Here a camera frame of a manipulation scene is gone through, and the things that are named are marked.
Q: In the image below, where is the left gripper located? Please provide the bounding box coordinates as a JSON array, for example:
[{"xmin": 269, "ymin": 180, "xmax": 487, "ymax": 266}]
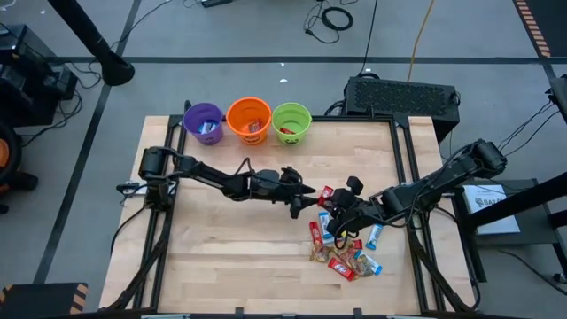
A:
[{"xmin": 254, "ymin": 165, "xmax": 322, "ymax": 222}]

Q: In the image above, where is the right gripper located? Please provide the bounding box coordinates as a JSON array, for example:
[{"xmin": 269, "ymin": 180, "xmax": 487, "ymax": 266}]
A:
[{"xmin": 324, "ymin": 175, "xmax": 378, "ymax": 250}]

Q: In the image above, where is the green halloween bucket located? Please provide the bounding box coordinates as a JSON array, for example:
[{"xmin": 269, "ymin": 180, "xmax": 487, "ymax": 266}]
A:
[{"xmin": 270, "ymin": 102, "xmax": 314, "ymax": 147}]

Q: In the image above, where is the orange halloween bucket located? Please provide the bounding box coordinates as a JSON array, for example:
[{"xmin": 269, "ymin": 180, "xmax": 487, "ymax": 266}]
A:
[{"xmin": 225, "ymin": 97, "xmax": 273, "ymax": 146}]

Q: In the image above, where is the purple halloween bucket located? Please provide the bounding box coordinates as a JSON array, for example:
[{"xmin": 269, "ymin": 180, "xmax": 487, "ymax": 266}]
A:
[{"xmin": 182, "ymin": 102, "xmax": 225, "ymax": 146}]

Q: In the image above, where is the white printed paper sheet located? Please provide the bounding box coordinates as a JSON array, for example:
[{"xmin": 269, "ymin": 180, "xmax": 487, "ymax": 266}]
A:
[{"xmin": 462, "ymin": 183, "xmax": 522, "ymax": 237}]

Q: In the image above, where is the black metal stand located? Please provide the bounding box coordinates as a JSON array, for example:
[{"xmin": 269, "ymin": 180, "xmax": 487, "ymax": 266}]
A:
[{"xmin": 451, "ymin": 170, "xmax": 567, "ymax": 284}]

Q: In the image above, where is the black hazard striped mat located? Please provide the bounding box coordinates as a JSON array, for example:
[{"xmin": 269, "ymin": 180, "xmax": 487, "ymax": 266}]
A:
[
  {"xmin": 0, "ymin": 282, "xmax": 89, "ymax": 319},
  {"xmin": 512, "ymin": 0, "xmax": 567, "ymax": 59}
]

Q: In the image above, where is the black equipment rack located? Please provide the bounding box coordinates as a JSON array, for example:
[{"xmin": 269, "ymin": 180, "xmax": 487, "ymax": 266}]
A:
[{"xmin": 0, "ymin": 23, "xmax": 80, "ymax": 128}]

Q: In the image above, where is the black orange floor machine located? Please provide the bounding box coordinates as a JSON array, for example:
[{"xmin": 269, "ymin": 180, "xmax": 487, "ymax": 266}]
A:
[{"xmin": 0, "ymin": 121, "xmax": 40, "ymax": 214}]

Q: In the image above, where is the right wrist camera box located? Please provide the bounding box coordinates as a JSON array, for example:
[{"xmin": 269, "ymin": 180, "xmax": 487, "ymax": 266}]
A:
[{"xmin": 349, "ymin": 197, "xmax": 377, "ymax": 222}]

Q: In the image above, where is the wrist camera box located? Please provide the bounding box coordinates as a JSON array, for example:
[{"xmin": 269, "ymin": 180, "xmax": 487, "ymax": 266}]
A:
[
  {"xmin": 349, "ymin": 197, "xmax": 377, "ymax": 222},
  {"xmin": 260, "ymin": 169, "xmax": 289, "ymax": 198}
]

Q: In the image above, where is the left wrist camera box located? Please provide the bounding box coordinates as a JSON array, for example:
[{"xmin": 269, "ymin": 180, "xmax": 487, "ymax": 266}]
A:
[{"xmin": 260, "ymin": 169, "xmax": 289, "ymax": 198}]

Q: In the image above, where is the black table frame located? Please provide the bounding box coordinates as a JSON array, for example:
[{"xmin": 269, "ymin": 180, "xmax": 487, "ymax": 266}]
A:
[{"xmin": 100, "ymin": 113, "xmax": 482, "ymax": 316}]

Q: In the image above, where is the black hanging cable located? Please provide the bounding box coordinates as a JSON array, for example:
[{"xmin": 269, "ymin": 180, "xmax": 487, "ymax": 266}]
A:
[{"xmin": 356, "ymin": 0, "xmax": 381, "ymax": 77}]

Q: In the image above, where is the black coiled floor cable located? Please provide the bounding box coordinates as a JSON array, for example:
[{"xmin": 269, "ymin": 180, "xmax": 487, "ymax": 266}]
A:
[{"xmin": 302, "ymin": 0, "xmax": 355, "ymax": 45}]

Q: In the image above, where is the yellow hanging cable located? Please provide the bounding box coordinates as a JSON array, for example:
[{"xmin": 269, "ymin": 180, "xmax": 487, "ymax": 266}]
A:
[{"xmin": 406, "ymin": 0, "xmax": 438, "ymax": 83}]

